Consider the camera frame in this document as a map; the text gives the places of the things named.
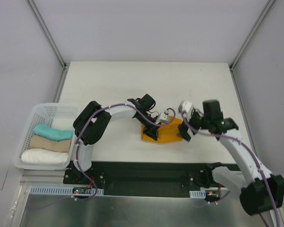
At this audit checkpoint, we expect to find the orange t shirt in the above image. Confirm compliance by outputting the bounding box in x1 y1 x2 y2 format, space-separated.
141 118 183 144

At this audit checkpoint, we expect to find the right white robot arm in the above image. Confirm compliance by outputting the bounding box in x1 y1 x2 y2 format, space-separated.
178 100 284 216

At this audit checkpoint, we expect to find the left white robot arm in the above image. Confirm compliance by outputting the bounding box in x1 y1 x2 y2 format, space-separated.
73 94 162 184

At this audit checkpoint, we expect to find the white plastic basket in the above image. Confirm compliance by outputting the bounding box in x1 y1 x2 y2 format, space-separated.
14 103 80 170

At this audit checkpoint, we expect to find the teal rolled t shirt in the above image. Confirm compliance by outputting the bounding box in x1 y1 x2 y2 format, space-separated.
33 124 73 141

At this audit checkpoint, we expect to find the beige rolled t shirt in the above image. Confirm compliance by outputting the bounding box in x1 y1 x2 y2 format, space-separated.
29 135 71 153

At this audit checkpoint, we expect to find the white rolled t shirt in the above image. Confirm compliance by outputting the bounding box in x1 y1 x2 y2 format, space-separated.
21 148 69 166

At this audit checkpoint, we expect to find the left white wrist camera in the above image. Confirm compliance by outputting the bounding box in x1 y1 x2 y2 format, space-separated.
156 108 170 124

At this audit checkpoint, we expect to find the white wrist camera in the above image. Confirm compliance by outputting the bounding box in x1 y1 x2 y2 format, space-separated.
156 108 170 124
178 100 194 116

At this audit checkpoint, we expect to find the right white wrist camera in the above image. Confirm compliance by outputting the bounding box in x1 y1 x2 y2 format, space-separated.
178 100 194 116

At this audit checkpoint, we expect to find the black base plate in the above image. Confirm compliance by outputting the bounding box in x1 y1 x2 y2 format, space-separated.
63 161 223 200

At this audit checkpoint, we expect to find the right white cable duct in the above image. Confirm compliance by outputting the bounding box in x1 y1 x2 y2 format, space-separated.
189 190 206 199

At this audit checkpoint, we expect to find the white cable duct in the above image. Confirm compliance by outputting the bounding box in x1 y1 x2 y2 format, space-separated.
189 190 206 199
30 186 104 196

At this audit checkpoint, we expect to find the right aluminium frame post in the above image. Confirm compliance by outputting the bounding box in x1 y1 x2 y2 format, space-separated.
229 0 277 71

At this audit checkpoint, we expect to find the aluminium frame post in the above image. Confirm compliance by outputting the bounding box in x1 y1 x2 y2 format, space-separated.
229 0 277 71
26 0 70 70

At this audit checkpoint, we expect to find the left white cable duct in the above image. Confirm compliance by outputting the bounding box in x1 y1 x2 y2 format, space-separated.
30 186 104 196

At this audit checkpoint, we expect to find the left aluminium frame post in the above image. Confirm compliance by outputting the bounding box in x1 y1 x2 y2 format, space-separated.
26 0 70 70

